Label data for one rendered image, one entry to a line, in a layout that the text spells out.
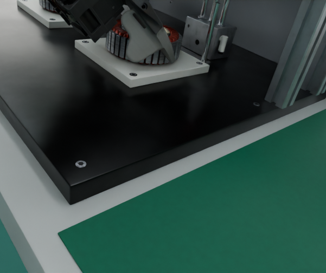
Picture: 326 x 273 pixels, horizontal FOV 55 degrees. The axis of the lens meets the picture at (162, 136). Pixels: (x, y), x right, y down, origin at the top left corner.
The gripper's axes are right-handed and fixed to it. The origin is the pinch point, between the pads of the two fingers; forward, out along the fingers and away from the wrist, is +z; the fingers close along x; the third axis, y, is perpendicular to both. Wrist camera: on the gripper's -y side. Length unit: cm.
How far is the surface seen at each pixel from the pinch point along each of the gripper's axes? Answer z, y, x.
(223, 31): 7.2, -11.1, 3.7
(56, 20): -3.0, 6.2, -17.0
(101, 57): -3.8, 7.0, -0.2
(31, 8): -3.9, 7.2, -24.5
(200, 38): 7.7, -8.4, 0.5
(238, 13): 13.9, -20.3, -2.4
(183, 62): 3.5, -1.4, 5.1
